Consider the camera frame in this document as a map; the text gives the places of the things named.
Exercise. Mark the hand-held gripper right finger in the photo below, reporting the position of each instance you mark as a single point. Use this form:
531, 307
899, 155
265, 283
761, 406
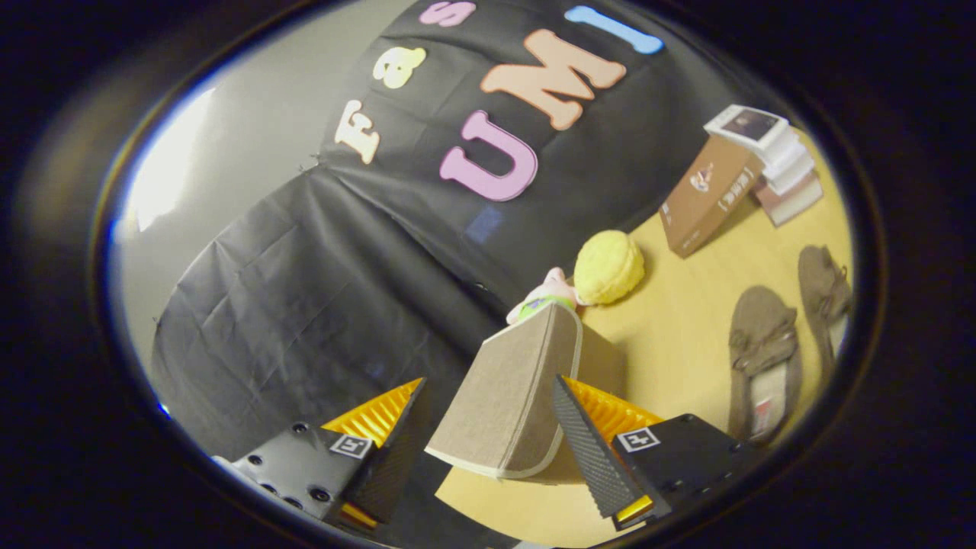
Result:
587, 450

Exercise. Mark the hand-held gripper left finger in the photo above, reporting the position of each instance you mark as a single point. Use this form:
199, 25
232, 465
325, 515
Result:
389, 457

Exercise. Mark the beige fabric storage box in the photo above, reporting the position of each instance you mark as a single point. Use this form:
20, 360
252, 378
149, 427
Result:
507, 400

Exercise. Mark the brown shoe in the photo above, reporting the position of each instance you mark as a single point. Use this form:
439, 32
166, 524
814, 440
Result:
825, 293
762, 358

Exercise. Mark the pink plush toy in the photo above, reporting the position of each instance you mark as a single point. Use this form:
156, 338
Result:
545, 296

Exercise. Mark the yellow round plush toy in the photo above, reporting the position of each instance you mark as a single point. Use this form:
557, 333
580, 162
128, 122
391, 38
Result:
608, 267

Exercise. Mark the black backdrop cloth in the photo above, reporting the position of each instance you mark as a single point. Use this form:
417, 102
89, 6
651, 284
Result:
427, 221

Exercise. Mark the brown book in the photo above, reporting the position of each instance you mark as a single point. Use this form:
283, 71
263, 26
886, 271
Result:
707, 197

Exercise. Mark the stack of white books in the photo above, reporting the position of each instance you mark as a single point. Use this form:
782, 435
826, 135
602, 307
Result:
774, 156

